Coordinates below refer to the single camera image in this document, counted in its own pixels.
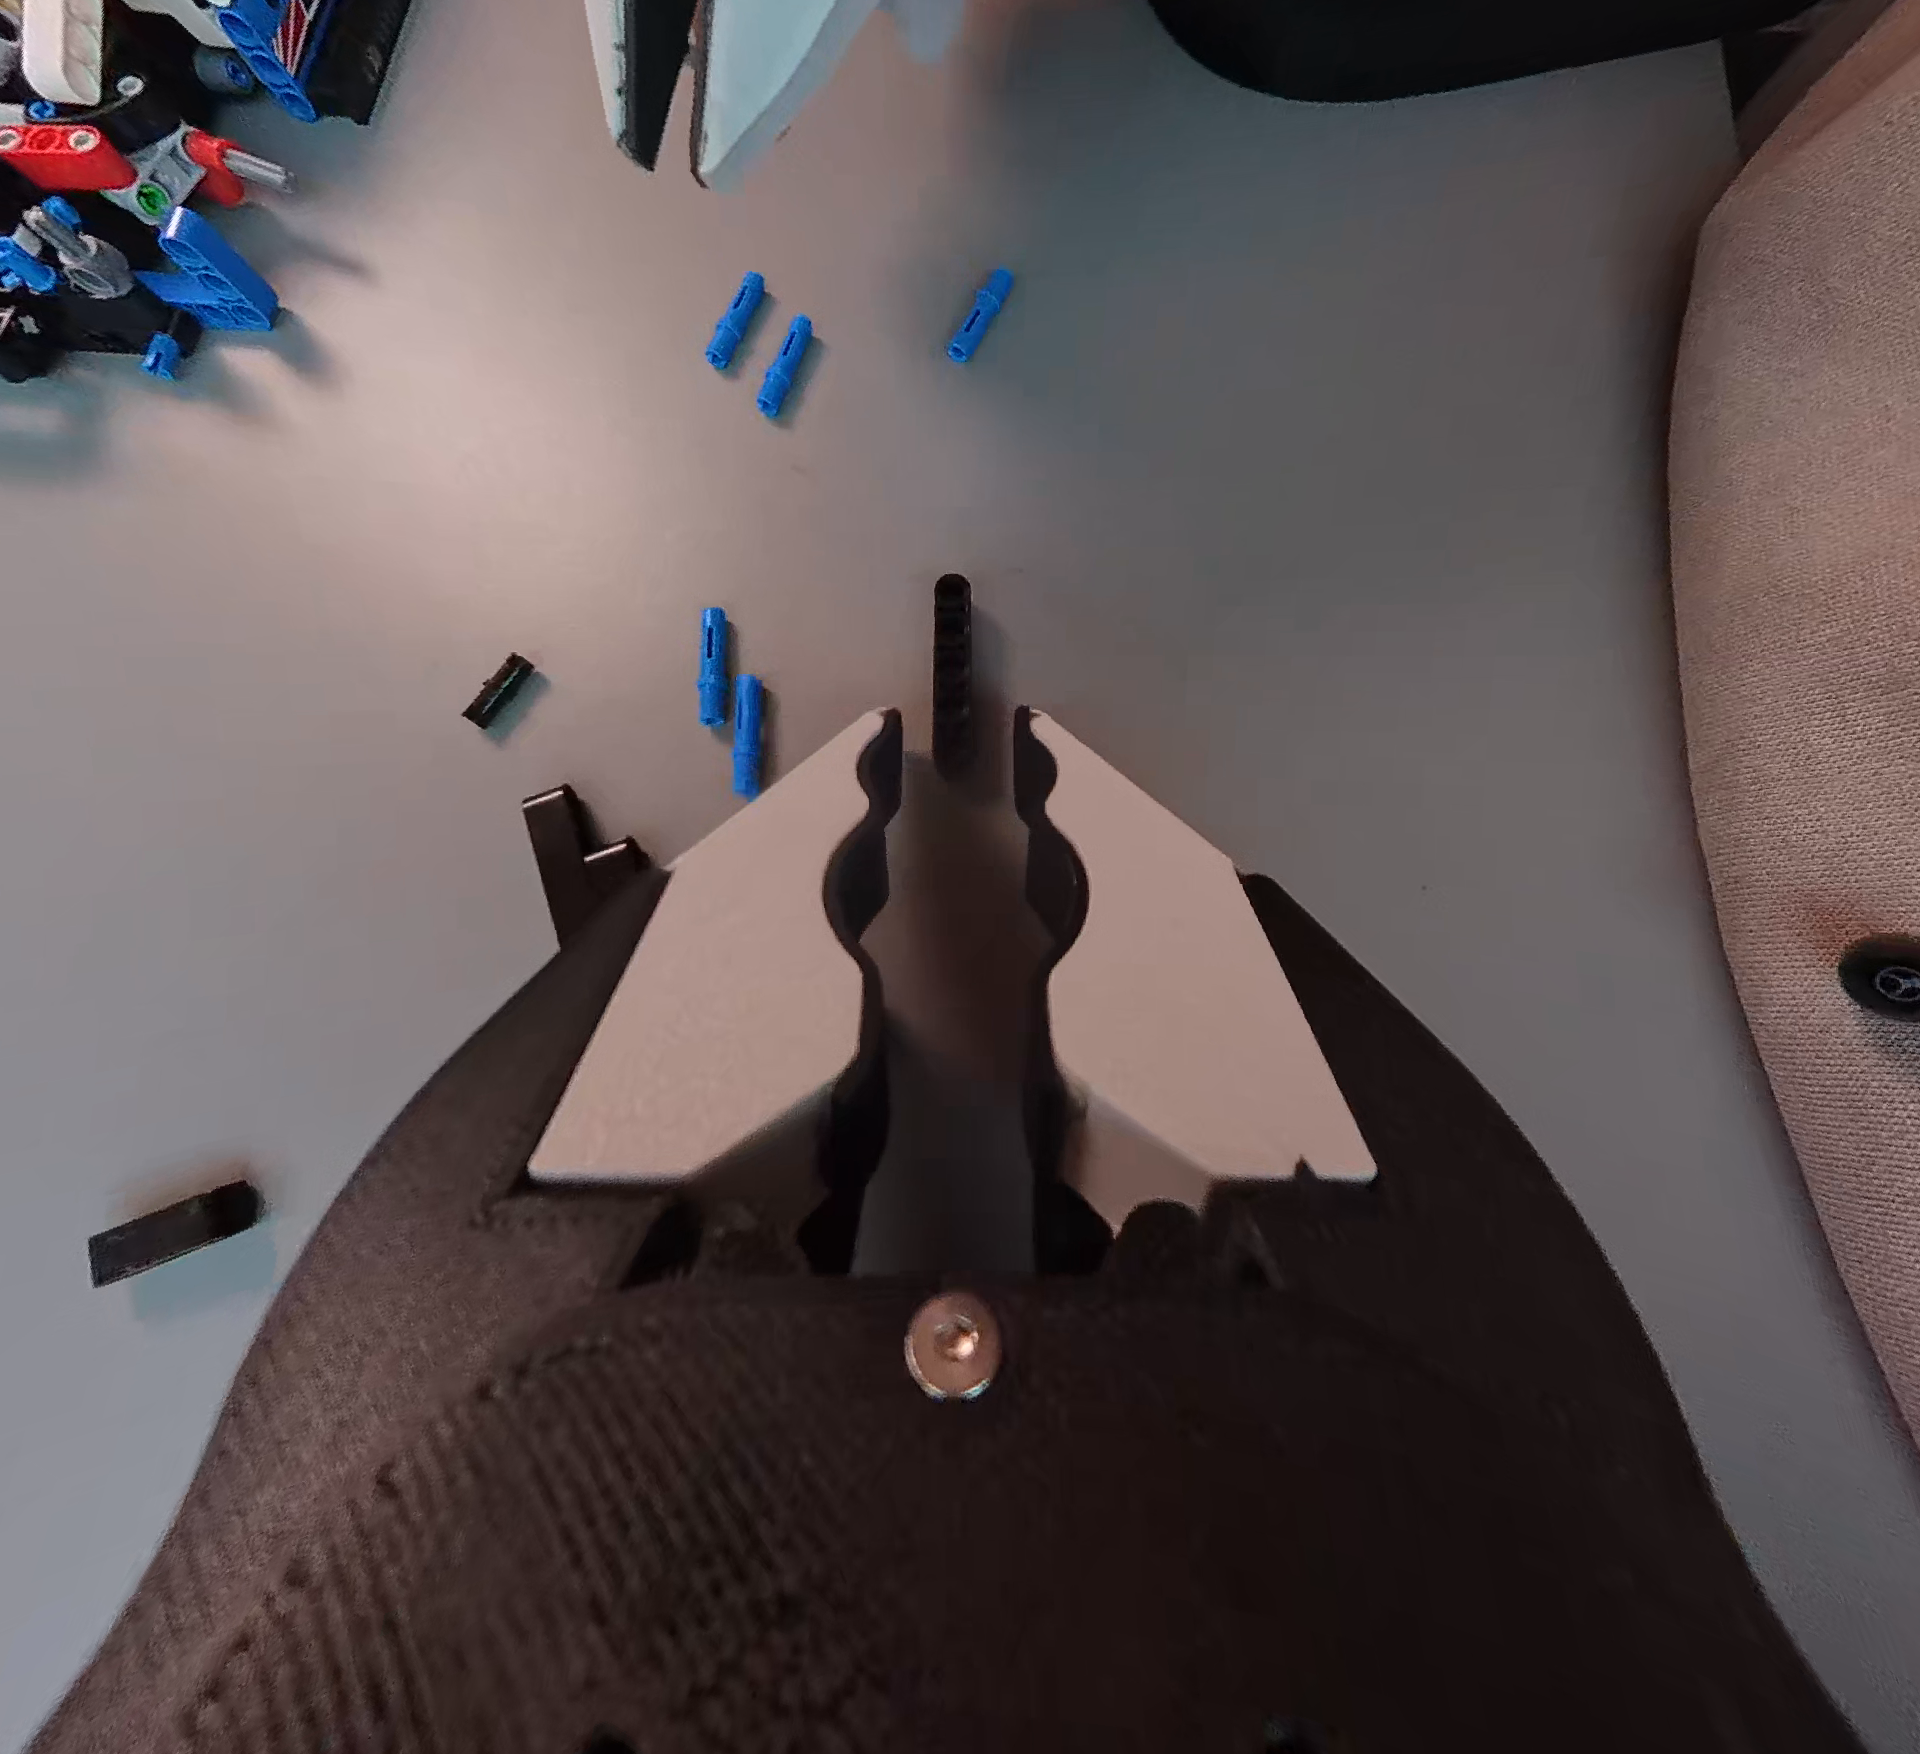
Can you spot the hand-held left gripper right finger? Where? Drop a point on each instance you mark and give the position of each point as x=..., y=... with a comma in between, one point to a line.
x=1201, y=1019

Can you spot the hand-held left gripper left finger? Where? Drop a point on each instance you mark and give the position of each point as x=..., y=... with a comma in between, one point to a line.
x=704, y=1019

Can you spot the blue connector pin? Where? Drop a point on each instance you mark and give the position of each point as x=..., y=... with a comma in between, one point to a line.
x=981, y=314
x=785, y=367
x=735, y=320
x=713, y=665
x=748, y=735

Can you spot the black connector pin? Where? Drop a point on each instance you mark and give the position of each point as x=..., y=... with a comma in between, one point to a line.
x=500, y=691

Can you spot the short black perforated beam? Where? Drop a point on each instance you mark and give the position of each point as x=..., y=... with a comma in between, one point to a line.
x=954, y=674

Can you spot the person's beige sweatshirt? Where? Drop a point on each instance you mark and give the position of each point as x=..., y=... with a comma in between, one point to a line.
x=1800, y=585

